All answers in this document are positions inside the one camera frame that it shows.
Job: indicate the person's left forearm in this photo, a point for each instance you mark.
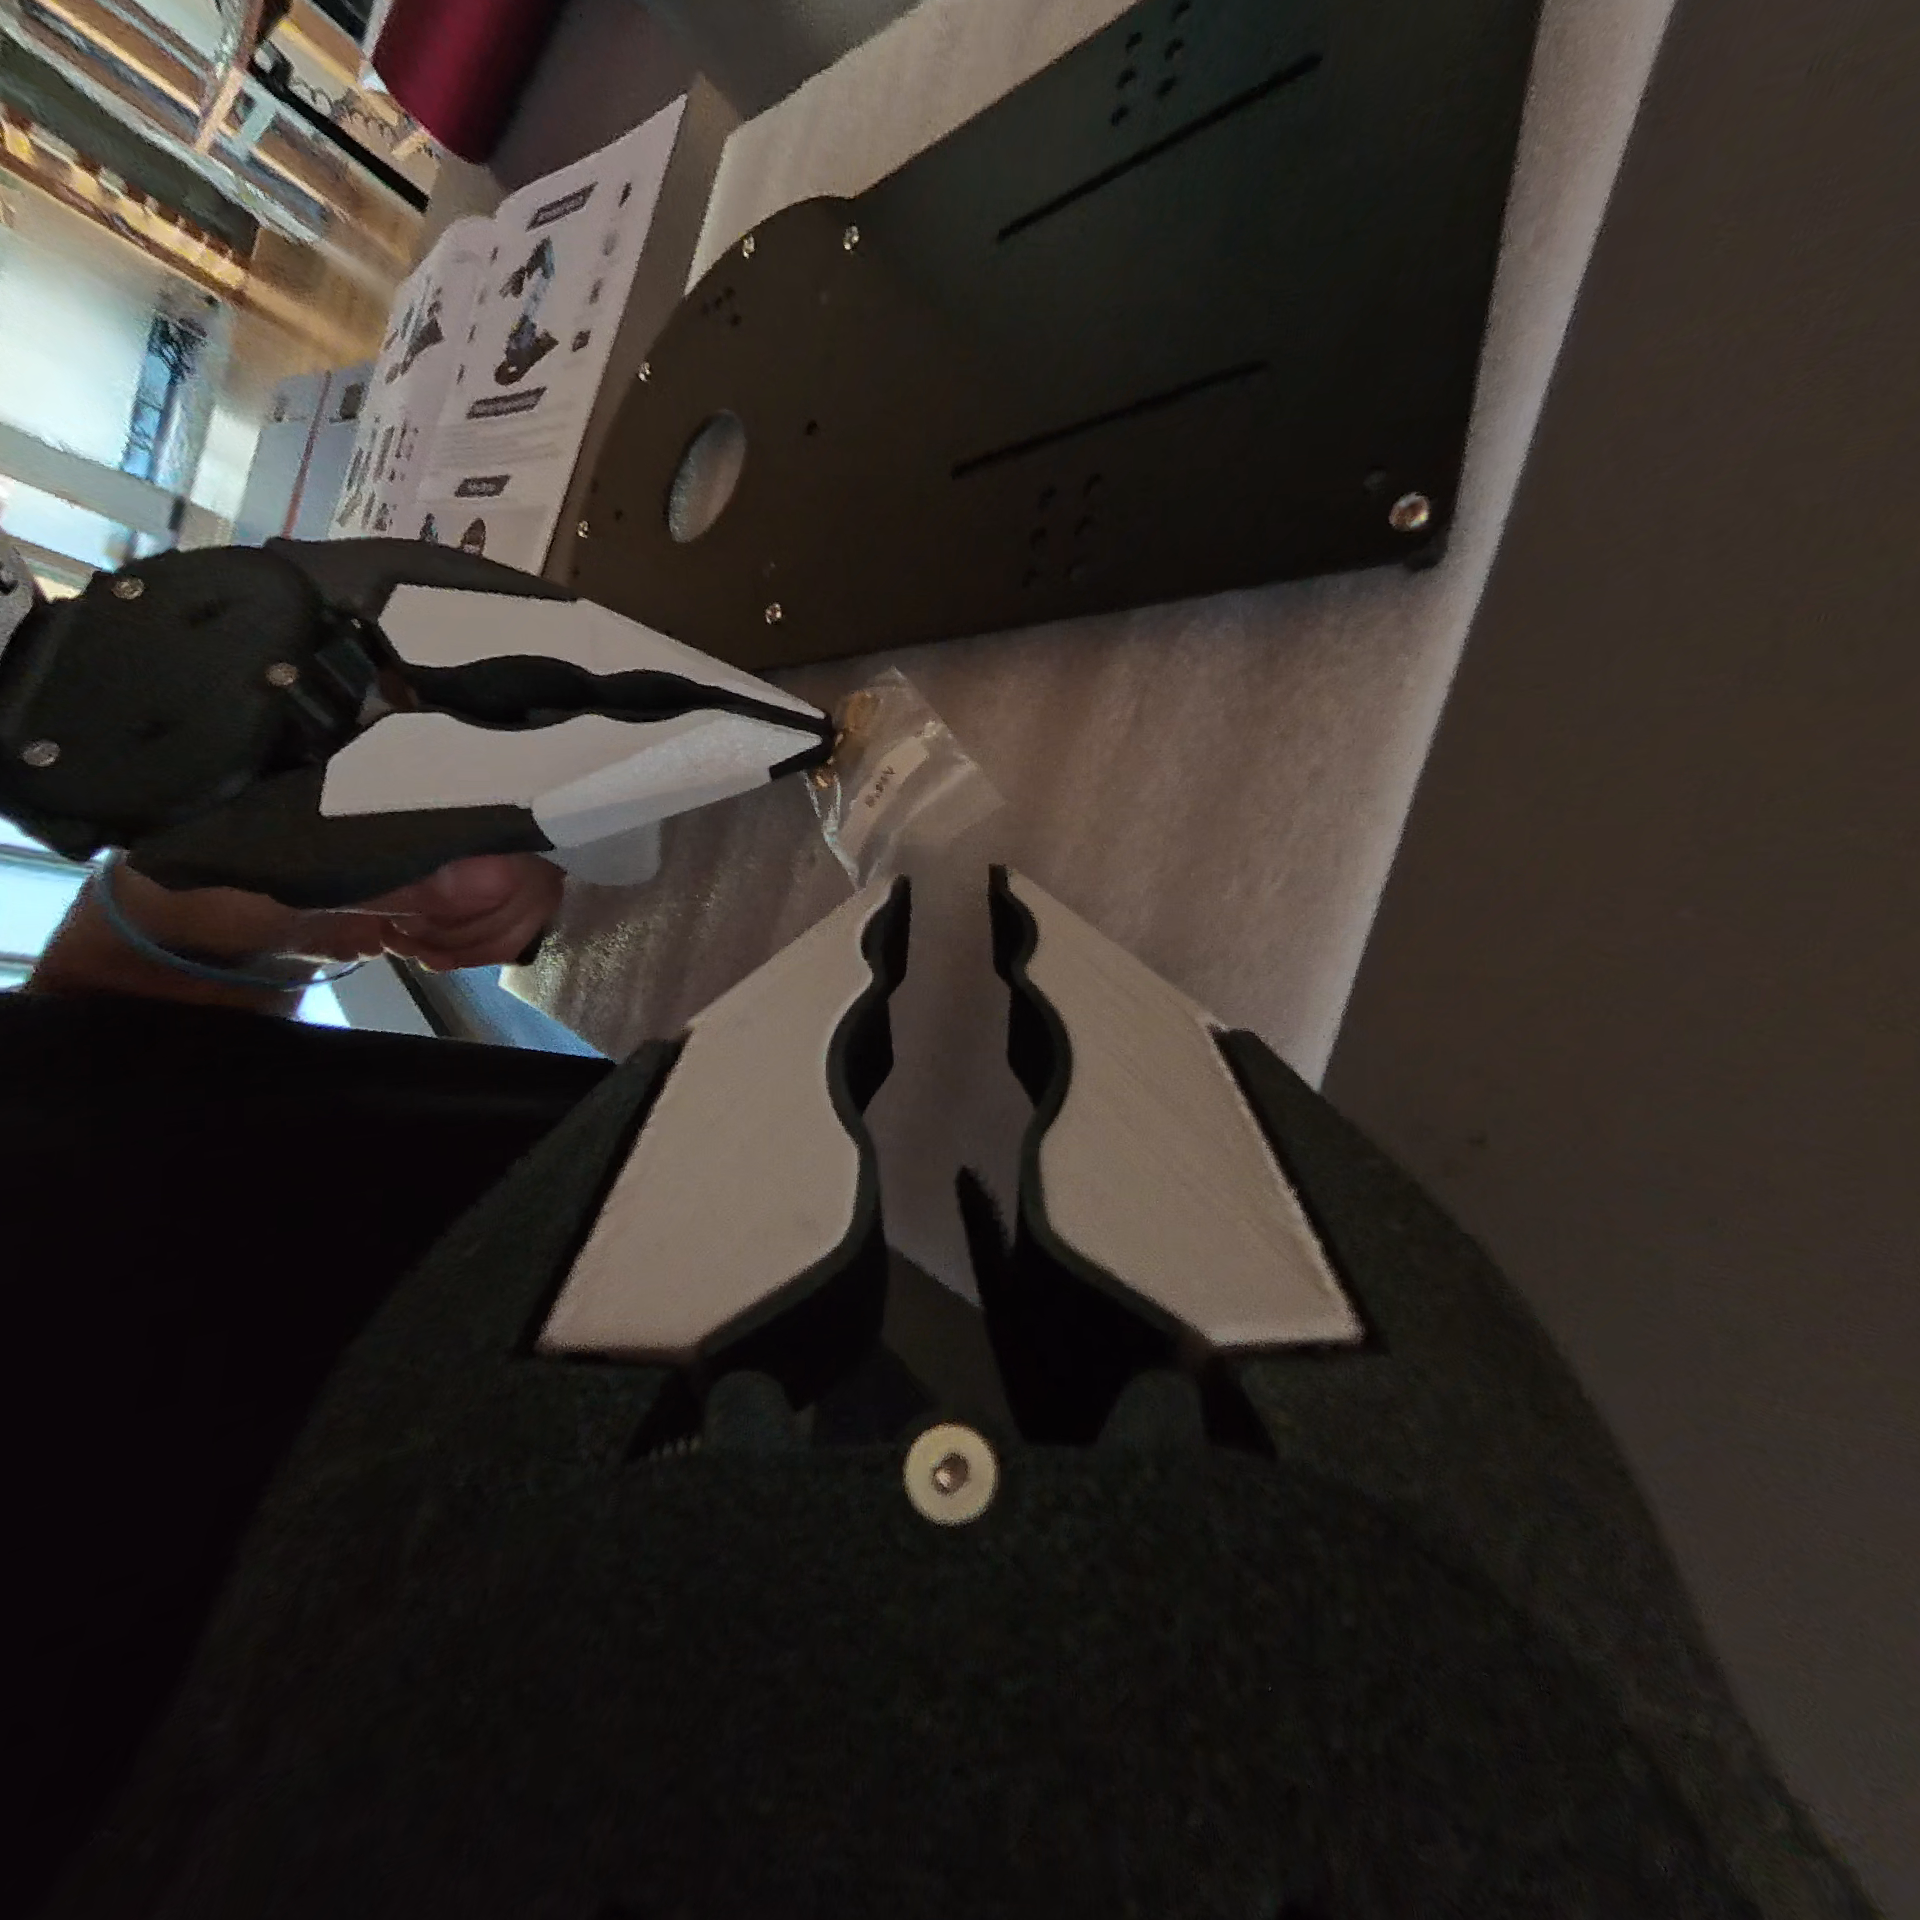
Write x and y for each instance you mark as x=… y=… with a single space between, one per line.
x=164 y=944

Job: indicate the person's left hand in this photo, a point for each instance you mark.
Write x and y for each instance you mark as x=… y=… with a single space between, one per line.
x=480 y=915

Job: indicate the white foam sheet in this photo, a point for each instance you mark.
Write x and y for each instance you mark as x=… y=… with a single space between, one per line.
x=1201 y=779

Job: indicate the open instruction booklet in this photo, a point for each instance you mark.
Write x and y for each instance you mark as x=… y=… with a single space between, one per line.
x=555 y=301

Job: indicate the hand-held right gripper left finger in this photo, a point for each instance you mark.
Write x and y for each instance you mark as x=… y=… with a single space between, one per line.
x=721 y=1184

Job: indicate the blue wristband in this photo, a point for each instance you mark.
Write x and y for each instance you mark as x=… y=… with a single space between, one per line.
x=148 y=942

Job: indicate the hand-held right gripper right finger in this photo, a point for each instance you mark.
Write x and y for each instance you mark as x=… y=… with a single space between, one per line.
x=1185 y=1184

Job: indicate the red metal tube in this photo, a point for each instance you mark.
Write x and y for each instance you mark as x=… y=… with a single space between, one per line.
x=465 y=61

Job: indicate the clear bag of brass standoffs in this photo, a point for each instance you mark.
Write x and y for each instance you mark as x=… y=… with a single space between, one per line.
x=908 y=786

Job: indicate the black metal base plate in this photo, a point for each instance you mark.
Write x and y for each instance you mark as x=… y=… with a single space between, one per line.
x=1124 y=376

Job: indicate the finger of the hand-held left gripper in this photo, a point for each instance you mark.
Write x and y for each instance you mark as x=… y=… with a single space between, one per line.
x=480 y=763
x=569 y=629

